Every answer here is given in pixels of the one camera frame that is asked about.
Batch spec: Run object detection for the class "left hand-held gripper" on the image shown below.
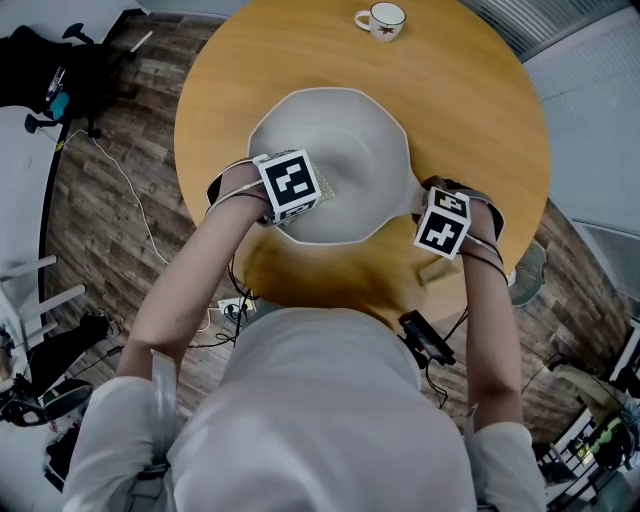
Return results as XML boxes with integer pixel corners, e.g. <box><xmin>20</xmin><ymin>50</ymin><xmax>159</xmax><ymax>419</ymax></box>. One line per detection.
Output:
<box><xmin>205</xmin><ymin>148</ymin><xmax>322</xmax><ymax>226</ymax></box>

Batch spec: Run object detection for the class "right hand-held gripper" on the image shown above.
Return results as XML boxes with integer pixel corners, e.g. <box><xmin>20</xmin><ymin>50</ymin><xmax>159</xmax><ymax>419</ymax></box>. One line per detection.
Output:
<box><xmin>410</xmin><ymin>174</ymin><xmax>505</xmax><ymax>261</ymax></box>

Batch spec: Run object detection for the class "person's right forearm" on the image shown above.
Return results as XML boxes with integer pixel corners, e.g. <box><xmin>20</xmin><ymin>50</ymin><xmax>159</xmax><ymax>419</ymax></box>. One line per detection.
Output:
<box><xmin>457</xmin><ymin>219</ymin><xmax>524</xmax><ymax>431</ymax></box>

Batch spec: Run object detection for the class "person's left forearm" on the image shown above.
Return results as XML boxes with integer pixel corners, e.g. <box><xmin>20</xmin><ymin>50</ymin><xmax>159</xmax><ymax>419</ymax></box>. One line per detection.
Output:
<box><xmin>115</xmin><ymin>164</ymin><xmax>274</xmax><ymax>381</ymax></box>

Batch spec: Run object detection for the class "beige sponge block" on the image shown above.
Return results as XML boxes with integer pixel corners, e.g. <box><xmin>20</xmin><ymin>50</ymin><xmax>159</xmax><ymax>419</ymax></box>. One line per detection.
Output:
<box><xmin>418</xmin><ymin>257</ymin><xmax>464</xmax><ymax>286</ymax></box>

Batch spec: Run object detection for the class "round wooden table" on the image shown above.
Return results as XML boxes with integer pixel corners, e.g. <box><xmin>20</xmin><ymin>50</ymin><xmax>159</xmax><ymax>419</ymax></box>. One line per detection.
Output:
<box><xmin>173</xmin><ymin>0</ymin><xmax>553</xmax><ymax>326</ymax></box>

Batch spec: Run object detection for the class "white power strip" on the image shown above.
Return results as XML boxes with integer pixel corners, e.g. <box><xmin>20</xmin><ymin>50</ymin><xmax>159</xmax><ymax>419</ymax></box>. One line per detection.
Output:
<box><xmin>218</xmin><ymin>297</ymin><xmax>258</xmax><ymax>317</ymax></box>

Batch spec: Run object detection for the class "black waist-mounted device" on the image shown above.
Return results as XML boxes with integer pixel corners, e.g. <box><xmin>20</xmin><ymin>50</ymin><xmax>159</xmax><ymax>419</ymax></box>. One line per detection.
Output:
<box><xmin>398</xmin><ymin>309</ymin><xmax>457</xmax><ymax>370</ymax></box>

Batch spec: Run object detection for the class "white mug with star print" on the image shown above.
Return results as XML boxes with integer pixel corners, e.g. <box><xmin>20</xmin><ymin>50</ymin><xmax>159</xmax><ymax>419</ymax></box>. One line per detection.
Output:
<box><xmin>353</xmin><ymin>2</ymin><xmax>407</xmax><ymax>43</ymax></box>

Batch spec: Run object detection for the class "person's white shirt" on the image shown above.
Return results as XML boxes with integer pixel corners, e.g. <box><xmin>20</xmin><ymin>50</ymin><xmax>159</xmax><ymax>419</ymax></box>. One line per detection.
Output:
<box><xmin>62</xmin><ymin>307</ymin><xmax>549</xmax><ymax>512</ymax></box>

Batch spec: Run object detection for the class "clear plastic bottle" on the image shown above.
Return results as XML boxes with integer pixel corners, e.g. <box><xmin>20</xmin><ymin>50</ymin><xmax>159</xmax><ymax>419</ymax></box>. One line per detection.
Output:
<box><xmin>45</xmin><ymin>65</ymin><xmax>67</xmax><ymax>102</ymax></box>

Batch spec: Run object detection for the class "black round padded seat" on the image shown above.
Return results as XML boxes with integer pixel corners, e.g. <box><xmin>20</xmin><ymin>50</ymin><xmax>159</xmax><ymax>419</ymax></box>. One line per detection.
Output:
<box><xmin>0</xmin><ymin>312</ymin><xmax>124</xmax><ymax>429</ymax></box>

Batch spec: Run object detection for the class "black high-back office chair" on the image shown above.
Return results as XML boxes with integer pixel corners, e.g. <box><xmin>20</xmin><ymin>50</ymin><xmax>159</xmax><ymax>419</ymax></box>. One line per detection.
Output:
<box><xmin>0</xmin><ymin>22</ymin><xmax>154</xmax><ymax>139</ymax></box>

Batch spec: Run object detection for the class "black and green shoe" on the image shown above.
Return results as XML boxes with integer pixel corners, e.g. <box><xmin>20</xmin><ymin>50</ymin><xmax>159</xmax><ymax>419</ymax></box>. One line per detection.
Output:
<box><xmin>574</xmin><ymin>414</ymin><xmax>632</xmax><ymax>469</ymax></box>

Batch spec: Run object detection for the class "wire mesh waste bin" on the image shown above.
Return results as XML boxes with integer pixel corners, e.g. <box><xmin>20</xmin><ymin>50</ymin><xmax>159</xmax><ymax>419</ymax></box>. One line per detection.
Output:
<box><xmin>508</xmin><ymin>239</ymin><xmax>549</xmax><ymax>308</ymax></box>

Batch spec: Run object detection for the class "long white floor cable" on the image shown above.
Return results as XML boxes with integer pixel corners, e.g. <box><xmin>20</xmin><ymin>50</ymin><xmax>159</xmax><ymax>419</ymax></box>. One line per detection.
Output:
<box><xmin>57</xmin><ymin>128</ymin><xmax>221</xmax><ymax>334</ymax></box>

